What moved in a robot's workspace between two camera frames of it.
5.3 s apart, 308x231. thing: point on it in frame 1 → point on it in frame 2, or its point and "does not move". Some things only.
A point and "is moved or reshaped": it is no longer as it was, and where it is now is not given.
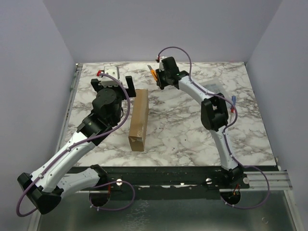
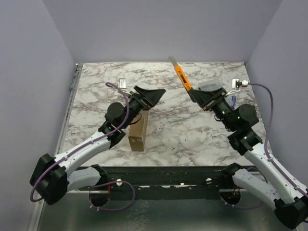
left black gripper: (129, 91) → (151, 96)
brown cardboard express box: (139, 119) does not move
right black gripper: (160, 78) → (211, 100)
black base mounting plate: (167, 183) does not move
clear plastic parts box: (213, 86) does not move
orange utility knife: (153, 72) is moved or reshaped
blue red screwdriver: (234, 99) does not move
